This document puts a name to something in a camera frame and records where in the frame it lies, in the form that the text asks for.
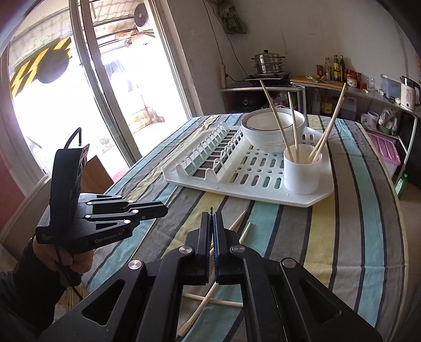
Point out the red label sauce bottle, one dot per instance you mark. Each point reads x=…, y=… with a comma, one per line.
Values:
x=320, y=72

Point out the light wooden chopstick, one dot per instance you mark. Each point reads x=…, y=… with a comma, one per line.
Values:
x=276, y=121
x=330, y=123
x=293, y=126

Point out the steel steamer pot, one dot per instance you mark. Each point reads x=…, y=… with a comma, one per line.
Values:
x=268, y=64

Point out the sliding glass door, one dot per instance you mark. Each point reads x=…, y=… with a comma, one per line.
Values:
x=90, y=65

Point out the striped tablecloth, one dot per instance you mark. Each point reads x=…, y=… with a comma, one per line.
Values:
x=345, y=230

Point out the outdoor air conditioner unit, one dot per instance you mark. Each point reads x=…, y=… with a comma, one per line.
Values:
x=143, y=16

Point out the white utensil cup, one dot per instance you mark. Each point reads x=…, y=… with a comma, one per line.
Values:
x=302, y=177

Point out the white ceramic bowl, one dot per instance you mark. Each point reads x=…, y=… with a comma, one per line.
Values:
x=273, y=144
x=269, y=121

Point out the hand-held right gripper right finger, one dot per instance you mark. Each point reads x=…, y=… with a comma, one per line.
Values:
x=216, y=256

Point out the red jar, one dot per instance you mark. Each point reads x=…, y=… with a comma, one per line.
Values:
x=352, y=77

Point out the clear glass bottle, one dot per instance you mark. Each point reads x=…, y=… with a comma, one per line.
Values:
x=327, y=70

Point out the brown wooden chair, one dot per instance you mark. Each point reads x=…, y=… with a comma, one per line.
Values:
x=98, y=174

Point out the beige power strip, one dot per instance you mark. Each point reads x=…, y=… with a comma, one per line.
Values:
x=223, y=76

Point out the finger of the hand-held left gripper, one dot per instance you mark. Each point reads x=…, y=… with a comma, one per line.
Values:
x=148, y=206
x=118, y=222

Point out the black yellow window sticker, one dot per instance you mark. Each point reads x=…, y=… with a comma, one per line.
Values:
x=49, y=69

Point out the person's left hand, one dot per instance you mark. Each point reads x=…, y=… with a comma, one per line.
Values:
x=72, y=261

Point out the shelf plastic bags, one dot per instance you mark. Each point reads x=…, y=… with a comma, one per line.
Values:
x=388, y=121

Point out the small drinking glass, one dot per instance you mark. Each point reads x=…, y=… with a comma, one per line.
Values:
x=371, y=85

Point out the black cooktop stove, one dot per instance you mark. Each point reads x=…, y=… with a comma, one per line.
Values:
x=269, y=78

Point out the yellow label dark bottle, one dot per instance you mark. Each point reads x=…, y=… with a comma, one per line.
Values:
x=335, y=70

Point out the steel kitchen shelf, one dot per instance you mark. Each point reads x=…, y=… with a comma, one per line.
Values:
x=230, y=98

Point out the pink lid storage box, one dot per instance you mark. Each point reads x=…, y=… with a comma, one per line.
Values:
x=383, y=149

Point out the dark soy sauce bottle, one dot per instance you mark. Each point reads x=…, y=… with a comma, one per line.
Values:
x=326, y=105

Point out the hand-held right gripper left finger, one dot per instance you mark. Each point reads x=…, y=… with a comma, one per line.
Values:
x=207, y=250

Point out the dark oil bottle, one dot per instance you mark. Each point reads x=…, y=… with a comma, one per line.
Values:
x=342, y=70

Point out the wooden cutting board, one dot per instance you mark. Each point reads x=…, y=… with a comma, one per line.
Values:
x=306, y=80

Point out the white jar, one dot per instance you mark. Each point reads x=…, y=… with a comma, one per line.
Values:
x=373, y=118

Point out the green plastic bottle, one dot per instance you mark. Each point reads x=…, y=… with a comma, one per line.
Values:
x=402, y=187

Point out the group of wooden chopsticks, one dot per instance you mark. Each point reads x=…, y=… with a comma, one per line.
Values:
x=193, y=314

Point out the white electric kettle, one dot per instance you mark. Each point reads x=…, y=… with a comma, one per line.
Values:
x=409, y=95

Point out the steel kitchen counter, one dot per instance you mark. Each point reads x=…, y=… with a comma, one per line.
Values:
x=368, y=93

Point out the translucent plastic jug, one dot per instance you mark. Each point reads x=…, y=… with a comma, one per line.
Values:
x=349, y=110

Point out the white plastic dish rack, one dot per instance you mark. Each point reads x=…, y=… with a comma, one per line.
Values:
x=324, y=177

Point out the person's left forearm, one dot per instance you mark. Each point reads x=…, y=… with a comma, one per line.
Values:
x=26, y=296

